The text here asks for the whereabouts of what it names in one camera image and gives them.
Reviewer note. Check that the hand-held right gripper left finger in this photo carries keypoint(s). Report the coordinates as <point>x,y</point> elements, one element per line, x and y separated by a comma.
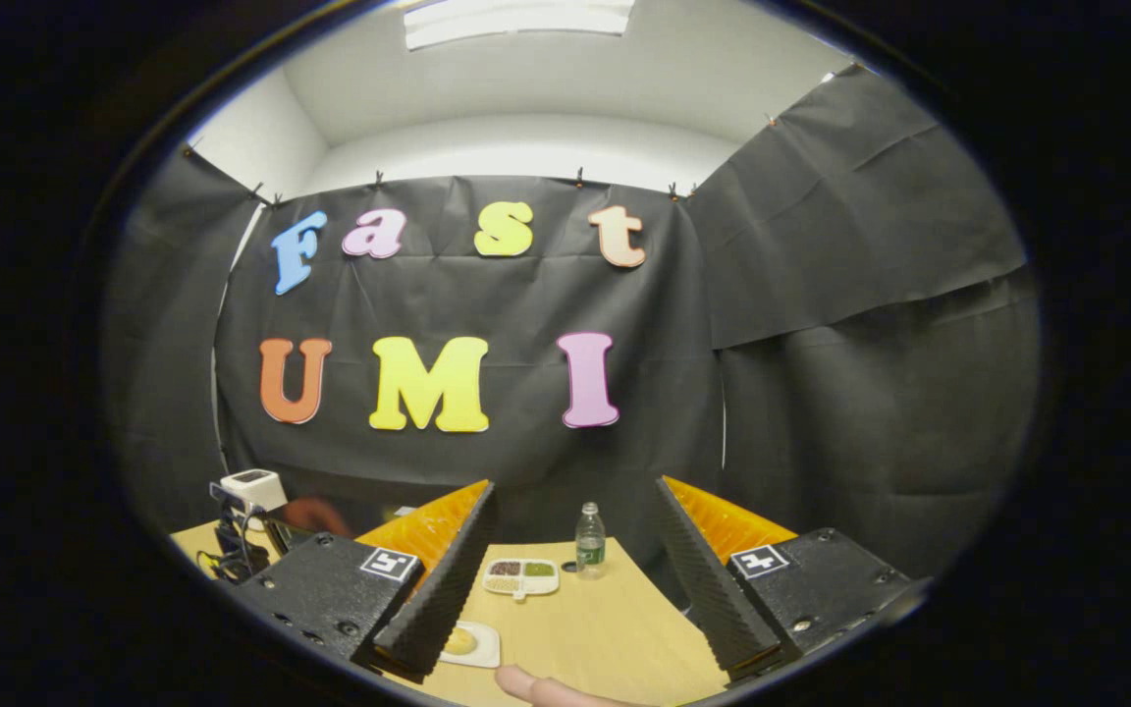
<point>448,599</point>

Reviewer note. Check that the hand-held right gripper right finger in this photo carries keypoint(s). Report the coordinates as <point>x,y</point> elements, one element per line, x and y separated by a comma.
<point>708,589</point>

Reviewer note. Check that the golden bread bun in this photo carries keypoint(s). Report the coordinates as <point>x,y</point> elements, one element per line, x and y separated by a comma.
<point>459,642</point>

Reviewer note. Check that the white toaster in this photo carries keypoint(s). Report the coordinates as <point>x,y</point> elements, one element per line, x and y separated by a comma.
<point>256,488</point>

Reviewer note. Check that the white square plate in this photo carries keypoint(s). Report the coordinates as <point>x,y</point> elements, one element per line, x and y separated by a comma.
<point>487,650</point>

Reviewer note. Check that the white divided snack dish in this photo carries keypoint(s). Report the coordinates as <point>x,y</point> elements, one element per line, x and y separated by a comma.
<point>521,589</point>

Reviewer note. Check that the clear plastic water bottle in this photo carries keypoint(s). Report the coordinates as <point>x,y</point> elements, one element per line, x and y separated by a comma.
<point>590,550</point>

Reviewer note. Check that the large ceiling light panel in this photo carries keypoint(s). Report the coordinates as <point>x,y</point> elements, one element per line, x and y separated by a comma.
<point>516,20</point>

